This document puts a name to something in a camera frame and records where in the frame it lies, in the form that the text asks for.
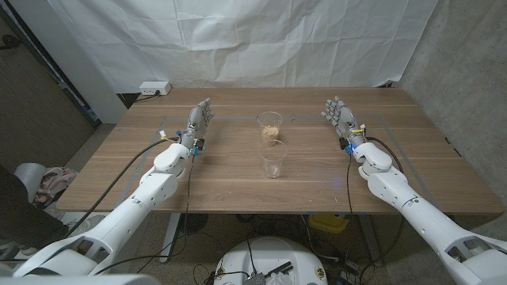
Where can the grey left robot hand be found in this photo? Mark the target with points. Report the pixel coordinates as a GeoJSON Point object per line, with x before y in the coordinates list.
{"type": "Point", "coordinates": [196, 124]}

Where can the clear plastic cup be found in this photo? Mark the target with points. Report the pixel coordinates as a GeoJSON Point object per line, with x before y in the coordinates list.
{"type": "Point", "coordinates": [273, 166]}
{"type": "Point", "coordinates": [269, 118]}

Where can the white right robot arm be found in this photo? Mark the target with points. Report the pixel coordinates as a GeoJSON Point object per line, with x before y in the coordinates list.
{"type": "Point", "coordinates": [416, 213]}

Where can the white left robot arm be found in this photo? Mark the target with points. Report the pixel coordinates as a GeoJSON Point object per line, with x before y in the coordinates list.
{"type": "Point", "coordinates": [130, 210]}

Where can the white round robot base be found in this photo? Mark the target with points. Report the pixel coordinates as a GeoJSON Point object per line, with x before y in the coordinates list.
{"type": "Point", "coordinates": [269, 253]}

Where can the grey tape outline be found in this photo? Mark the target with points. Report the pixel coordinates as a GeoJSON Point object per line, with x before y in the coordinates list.
{"type": "Point", "coordinates": [229, 117]}

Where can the white creased backdrop sheet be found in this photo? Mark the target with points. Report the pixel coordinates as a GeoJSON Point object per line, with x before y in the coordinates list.
{"type": "Point", "coordinates": [237, 39]}

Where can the black ribbed round object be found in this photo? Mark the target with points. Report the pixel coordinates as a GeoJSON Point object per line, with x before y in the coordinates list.
{"type": "Point", "coordinates": [193, 223]}

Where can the white table leg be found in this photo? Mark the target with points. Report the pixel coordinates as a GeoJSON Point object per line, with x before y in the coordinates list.
{"type": "Point", "coordinates": [171, 237]}

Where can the white sneaker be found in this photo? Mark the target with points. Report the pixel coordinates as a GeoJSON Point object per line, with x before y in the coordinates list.
{"type": "Point", "coordinates": [89, 225]}

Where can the dark felt partition panel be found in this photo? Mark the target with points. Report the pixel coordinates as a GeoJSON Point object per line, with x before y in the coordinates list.
{"type": "Point", "coordinates": [35, 111]}

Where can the grey heat sink module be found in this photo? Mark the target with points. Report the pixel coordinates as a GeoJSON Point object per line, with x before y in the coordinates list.
{"type": "Point", "coordinates": [255, 279]}

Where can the black antenna pair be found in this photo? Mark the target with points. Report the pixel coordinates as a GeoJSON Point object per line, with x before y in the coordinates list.
{"type": "Point", "coordinates": [279, 269]}

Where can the grey bubble wrap roll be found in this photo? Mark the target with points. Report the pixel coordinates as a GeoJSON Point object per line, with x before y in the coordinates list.
{"type": "Point", "coordinates": [28, 178]}

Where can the person in dark trousers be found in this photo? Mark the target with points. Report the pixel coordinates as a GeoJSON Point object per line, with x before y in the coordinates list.
{"type": "Point", "coordinates": [24, 213]}

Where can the white robot chest cover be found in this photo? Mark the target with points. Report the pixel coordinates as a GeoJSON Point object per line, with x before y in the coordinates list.
{"type": "Point", "coordinates": [79, 280]}

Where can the white floor power strip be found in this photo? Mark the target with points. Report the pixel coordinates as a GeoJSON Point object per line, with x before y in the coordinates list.
{"type": "Point", "coordinates": [350, 267]}

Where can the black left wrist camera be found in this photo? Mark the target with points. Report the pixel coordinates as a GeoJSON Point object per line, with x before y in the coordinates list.
{"type": "Point", "coordinates": [199, 144]}

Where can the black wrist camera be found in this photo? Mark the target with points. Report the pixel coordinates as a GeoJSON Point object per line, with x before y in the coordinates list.
{"type": "Point", "coordinates": [199, 144]}
{"type": "Point", "coordinates": [344, 143]}

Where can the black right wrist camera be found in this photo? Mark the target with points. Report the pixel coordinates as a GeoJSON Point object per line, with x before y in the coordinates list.
{"type": "Point", "coordinates": [344, 143]}

